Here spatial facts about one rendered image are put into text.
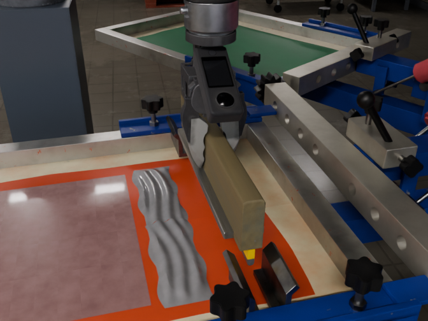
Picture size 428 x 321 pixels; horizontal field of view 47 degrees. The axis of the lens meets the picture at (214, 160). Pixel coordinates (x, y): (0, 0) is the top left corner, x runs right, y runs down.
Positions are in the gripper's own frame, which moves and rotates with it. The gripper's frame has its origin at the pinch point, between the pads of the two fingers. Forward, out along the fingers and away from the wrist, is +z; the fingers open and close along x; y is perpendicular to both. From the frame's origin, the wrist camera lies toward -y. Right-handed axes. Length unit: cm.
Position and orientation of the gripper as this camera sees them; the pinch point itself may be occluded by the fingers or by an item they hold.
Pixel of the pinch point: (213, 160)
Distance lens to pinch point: 76.6
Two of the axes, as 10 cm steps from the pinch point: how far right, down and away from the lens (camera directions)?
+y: -2.5, -4.9, 8.3
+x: -9.7, 1.2, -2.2
